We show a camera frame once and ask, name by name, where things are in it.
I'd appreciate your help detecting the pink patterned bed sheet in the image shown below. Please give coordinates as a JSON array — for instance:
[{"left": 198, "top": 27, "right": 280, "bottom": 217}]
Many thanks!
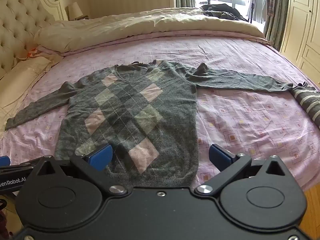
[{"left": 0, "top": 30, "right": 320, "bottom": 193}]

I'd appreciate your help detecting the cream wardrobe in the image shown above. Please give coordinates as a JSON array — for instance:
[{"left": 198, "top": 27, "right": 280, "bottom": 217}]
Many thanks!
[{"left": 280, "top": 0, "right": 320, "bottom": 85}]

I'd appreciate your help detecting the cream pillow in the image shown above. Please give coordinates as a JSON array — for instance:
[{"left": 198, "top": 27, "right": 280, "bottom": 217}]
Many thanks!
[{"left": 0, "top": 55, "right": 63, "bottom": 120}]

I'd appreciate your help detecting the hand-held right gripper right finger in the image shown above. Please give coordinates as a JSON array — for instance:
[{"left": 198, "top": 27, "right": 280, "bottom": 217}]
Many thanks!
[{"left": 194, "top": 144, "right": 293, "bottom": 197}]

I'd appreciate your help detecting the pale grey hanging top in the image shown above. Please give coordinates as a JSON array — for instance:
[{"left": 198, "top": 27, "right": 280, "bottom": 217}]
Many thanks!
[{"left": 252, "top": 0, "right": 268, "bottom": 23}]

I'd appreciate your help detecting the grey striped cloth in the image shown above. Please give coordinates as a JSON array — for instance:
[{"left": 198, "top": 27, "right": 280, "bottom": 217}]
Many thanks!
[{"left": 291, "top": 85, "right": 320, "bottom": 127}]

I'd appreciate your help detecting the cream tufted headboard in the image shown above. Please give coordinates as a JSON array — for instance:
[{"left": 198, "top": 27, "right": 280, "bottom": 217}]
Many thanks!
[{"left": 0, "top": 0, "right": 69, "bottom": 80}]

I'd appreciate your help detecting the dark clothes pile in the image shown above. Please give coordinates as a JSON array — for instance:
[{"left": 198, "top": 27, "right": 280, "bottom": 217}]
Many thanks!
[{"left": 200, "top": 4, "right": 249, "bottom": 22}]

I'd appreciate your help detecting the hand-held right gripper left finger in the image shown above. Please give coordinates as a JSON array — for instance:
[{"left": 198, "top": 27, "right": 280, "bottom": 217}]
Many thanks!
[{"left": 30, "top": 144, "right": 128, "bottom": 196}]

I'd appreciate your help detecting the grey argyle sweater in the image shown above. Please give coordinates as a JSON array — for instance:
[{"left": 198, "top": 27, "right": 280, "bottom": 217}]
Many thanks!
[{"left": 5, "top": 59, "right": 294, "bottom": 188}]

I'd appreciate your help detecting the cream table lamp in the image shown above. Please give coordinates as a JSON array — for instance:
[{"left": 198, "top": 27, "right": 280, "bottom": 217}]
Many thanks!
[{"left": 67, "top": 2, "right": 84, "bottom": 20}]

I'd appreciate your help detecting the beige duvet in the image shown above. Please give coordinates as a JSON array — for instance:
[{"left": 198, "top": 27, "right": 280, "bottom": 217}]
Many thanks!
[{"left": 34, "top": 7, "right": 270, "bottom": 54}]

